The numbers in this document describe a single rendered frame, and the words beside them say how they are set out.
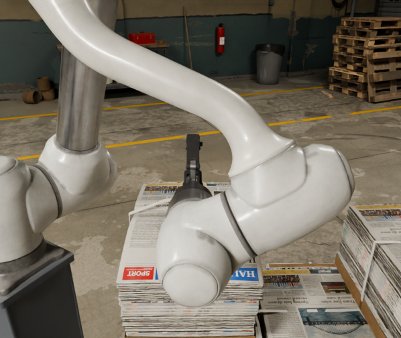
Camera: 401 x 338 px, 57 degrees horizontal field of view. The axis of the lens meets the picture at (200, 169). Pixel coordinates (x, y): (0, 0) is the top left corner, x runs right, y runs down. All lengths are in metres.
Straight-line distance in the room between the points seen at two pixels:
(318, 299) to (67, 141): 0.81
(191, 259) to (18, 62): 6.85
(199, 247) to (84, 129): 0.52
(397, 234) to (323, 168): 0.62
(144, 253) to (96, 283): 1.71
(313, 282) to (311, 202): 0.75
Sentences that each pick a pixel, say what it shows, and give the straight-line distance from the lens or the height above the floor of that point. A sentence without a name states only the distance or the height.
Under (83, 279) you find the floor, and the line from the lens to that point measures 2.53.
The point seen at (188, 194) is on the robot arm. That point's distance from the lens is 0.60.
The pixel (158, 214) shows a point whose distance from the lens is 0.88.
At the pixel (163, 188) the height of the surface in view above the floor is 1.14.
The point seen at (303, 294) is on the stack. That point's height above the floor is 0.83.
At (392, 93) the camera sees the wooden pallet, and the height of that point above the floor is 0.14.
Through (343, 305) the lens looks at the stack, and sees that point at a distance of 1.17.
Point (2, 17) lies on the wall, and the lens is 7.15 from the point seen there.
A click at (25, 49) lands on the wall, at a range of 7.17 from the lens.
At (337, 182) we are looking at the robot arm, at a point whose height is 1.40.
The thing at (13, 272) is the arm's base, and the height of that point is 1.03.
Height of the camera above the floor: 1.61
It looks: 25 degrees down
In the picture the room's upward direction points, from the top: straight up
